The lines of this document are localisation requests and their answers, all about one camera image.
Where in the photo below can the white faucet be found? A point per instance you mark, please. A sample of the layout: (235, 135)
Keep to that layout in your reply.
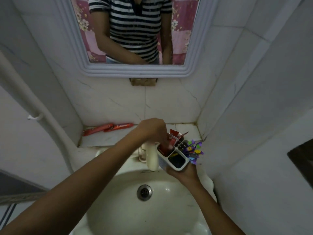
(151, 157)

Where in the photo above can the person's right forearm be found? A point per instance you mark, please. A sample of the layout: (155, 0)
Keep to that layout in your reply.
(210, 210)

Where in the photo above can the person's left fingers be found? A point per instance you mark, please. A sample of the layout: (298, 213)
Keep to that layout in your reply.
(163, 139)

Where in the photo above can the grey stone sill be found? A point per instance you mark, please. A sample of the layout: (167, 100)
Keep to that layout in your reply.
(19, 193)

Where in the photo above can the brown mirror bracket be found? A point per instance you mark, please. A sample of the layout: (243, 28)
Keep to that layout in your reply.
(143, 82)

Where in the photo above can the bunch of colourful toothbrushes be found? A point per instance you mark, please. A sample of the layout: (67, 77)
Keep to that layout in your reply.
(194, 151)

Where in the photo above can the white pipe clip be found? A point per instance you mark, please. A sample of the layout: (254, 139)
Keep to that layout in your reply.
(34, 117)

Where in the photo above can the white toothbrush holder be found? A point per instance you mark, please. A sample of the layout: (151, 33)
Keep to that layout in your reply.
(177, 160)

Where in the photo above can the person's right fingers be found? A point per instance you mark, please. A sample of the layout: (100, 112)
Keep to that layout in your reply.
(168, 170)

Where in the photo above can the metal sink drain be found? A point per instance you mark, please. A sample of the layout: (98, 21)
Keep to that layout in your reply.
(144, 192)

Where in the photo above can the white wall pipe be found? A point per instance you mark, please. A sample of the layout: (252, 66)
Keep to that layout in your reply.
(31, 105)

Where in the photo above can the person's right hand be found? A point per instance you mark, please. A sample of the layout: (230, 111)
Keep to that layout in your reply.
(187, 174)

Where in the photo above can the white sink basin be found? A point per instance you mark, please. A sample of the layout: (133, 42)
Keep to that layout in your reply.
(122, 208)

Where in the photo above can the person's left hand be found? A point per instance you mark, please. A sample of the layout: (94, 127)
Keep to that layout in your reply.
(151, 128)

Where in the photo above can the long red toothpaste tube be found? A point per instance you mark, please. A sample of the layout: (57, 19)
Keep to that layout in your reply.
(119, 126)
(96, 130)

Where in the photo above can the person's left forearm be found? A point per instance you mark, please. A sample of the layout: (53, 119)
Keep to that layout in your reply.
(73, 193)

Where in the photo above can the dark brown panel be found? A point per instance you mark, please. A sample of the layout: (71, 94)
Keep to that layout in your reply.
(302, 163)

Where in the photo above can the white framed mirror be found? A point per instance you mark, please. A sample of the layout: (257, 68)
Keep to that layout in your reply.
(132, 34)

